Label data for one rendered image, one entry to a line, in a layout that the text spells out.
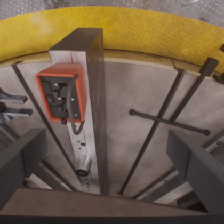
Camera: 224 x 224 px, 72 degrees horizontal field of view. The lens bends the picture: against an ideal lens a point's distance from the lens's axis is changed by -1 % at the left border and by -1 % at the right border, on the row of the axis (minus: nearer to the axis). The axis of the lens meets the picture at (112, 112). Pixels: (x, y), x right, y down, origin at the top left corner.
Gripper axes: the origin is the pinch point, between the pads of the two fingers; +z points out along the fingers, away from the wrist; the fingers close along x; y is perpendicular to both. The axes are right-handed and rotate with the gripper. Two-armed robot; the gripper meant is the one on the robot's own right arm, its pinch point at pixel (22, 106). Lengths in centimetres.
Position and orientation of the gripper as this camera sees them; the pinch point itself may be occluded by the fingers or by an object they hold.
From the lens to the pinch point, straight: 58.5
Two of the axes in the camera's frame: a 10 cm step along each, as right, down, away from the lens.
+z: 9.9, 0.7, -0.8
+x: 0.0, -7.7, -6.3
